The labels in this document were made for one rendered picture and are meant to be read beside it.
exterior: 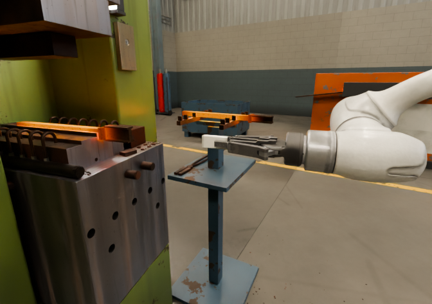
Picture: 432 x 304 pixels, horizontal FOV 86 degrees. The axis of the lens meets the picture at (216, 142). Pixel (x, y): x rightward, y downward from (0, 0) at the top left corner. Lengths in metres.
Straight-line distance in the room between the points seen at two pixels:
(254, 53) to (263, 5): 1.45
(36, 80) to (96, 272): 0.80
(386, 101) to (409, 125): 3.45
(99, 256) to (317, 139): 0.63
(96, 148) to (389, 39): 7.87
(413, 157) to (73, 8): 0.79
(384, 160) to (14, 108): 1.17
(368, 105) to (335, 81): 3.38
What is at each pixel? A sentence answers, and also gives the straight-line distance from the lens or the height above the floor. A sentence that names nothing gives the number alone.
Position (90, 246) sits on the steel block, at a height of 0.73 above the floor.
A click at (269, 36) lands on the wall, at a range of 8.57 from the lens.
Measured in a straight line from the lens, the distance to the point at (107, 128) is 0.74.
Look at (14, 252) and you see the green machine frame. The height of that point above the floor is 0.70.
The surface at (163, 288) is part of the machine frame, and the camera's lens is 1.19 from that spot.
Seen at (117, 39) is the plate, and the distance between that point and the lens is 1.02.
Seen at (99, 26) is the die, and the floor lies 1.29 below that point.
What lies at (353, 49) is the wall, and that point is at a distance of 8.09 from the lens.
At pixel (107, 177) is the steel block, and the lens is 0.71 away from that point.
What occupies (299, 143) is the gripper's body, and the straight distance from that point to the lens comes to 0.51.
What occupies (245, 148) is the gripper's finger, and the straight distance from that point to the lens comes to 0.51.
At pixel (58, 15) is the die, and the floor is 1.29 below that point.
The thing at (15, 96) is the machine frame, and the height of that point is 1.09.
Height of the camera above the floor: 1.14
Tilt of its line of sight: 15 degrees down
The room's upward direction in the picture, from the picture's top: straight up
